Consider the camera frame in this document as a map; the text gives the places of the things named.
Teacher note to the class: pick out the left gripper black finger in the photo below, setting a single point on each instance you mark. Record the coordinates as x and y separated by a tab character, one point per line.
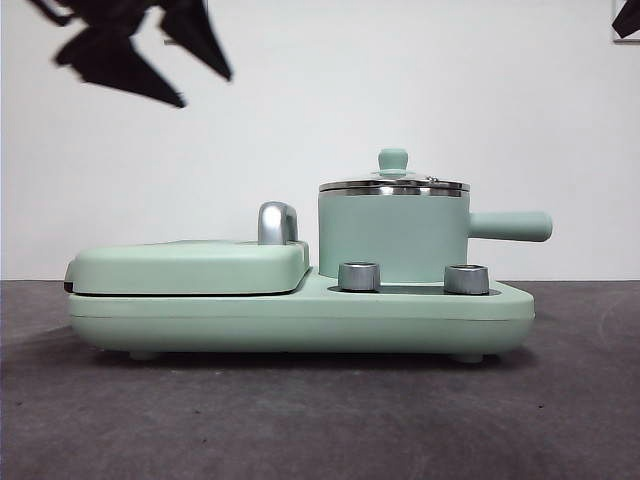
200	35
115	60

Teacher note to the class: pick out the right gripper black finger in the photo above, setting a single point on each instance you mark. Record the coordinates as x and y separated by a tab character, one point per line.
630	17

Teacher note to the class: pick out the glass lid with green knob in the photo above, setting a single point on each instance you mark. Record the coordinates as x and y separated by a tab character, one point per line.
394	160

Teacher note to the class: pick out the mint green griddle cover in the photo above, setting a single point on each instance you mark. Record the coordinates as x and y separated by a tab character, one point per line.
185	267

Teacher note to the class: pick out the silver control knob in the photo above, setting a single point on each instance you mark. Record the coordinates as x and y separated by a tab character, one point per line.
357	277
465	280

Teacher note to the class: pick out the mint green breakfast machine base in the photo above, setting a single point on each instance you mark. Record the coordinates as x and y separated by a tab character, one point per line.
300	320

